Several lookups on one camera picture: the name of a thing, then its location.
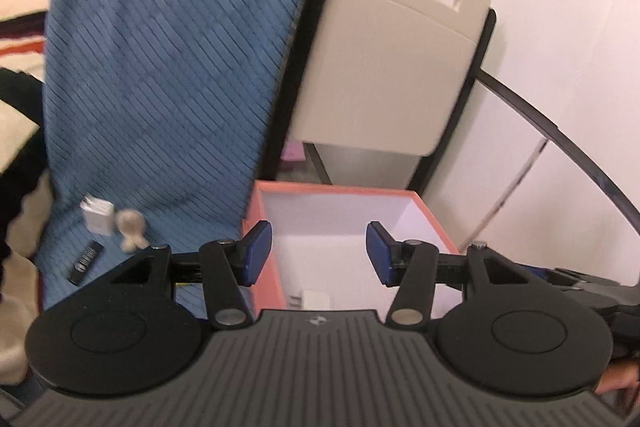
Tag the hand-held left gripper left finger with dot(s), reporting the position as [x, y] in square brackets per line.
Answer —
[255, 252]

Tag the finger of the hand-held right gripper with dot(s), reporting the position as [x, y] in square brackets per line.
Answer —
[575, 287]

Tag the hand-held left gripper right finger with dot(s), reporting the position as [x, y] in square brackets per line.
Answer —
[380, 257]

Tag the pink cardboard box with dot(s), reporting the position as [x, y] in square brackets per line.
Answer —
[345, 217]

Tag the white charger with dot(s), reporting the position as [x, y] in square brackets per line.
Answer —
[97, 217]

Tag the black flash drive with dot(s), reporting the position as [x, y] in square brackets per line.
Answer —
[86, 263]

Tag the person's right hand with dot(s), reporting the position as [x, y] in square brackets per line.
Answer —
[622, 379]

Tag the white plug adapter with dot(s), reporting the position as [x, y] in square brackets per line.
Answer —
[315, 299]

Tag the pink paper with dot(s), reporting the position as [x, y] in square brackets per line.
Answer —
[292, 153]

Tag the small beige figurine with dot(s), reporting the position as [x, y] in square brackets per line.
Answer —
[131, 227]

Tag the black curved bar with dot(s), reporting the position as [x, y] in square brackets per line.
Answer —
[555, 127]

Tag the beige box lid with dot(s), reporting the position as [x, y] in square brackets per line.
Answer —
[390, 62]

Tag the blue knitted blanket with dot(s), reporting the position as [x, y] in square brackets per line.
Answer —
[160, 72]

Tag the dark cloth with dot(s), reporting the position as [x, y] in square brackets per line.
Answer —
[15, 147]

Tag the striped cream blanket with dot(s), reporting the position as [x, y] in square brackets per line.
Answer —
[22, 7]

